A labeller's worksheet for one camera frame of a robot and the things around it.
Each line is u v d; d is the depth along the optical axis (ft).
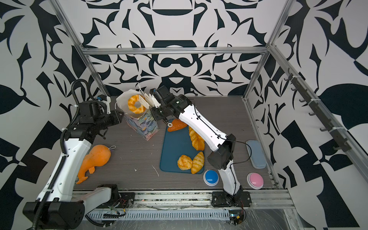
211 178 2.62
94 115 1.77
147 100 2.54
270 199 2.50
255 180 2.58
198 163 2.72
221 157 1.81
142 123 2.66
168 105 1.73
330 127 1.66
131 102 2.54
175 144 3.10
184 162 2.72
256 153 2.94
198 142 3.00
